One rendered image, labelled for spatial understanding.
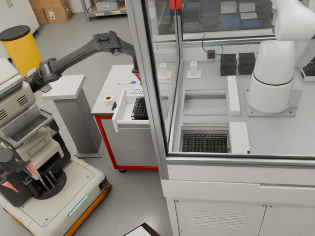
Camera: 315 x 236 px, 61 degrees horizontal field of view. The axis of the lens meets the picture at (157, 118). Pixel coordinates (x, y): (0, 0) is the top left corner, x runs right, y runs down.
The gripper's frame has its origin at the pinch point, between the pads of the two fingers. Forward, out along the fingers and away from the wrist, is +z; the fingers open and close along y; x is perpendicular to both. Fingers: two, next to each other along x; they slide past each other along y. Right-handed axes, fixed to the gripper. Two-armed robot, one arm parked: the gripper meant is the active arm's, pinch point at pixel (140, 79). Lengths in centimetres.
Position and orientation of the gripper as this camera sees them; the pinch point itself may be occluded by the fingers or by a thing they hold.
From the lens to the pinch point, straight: 186.9
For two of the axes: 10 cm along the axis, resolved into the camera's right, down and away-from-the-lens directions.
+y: 3.0, -6.4, 7.1
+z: 1.0, 7.5, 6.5
